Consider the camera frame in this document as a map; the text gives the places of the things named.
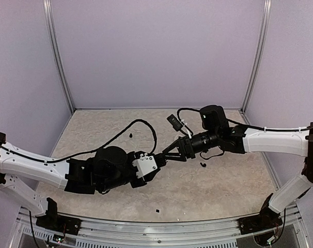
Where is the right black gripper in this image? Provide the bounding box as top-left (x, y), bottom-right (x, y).
top-left (160, 129), bottom-right (220, 162)

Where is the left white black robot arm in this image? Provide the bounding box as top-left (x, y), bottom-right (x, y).
top-left (0, 133), bottom-right (166, 230)

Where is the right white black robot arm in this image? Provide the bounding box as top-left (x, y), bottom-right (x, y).
top-left (162, 105), bottom-right (313, 229)

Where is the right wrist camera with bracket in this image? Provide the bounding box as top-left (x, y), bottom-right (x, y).
top-left (166, 114), bottom-right (193, 138)

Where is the front aluminium rail frame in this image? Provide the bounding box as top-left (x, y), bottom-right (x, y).
top-left (6, 165), bottom-right (312, 248)

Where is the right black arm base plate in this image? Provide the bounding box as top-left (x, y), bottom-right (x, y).
top-left (238, 193), bottom-right (283, 235)

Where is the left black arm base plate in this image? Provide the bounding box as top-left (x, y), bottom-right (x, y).
top-left (36, 197), bottom-right (82, 236)

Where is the right aluminium corner post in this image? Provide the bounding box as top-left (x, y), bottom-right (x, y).
top-left (241, 0), bottom-right (272, 114)

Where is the aluminium corner post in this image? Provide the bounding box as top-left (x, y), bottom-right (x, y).
top-left (42, 0), bottom-right (76, 115)
top-left (241, 0), bottom-right (272, 114)

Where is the left aluminium corner post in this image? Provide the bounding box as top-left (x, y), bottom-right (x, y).
top-left (42, 0), bottom-right (76, 115)

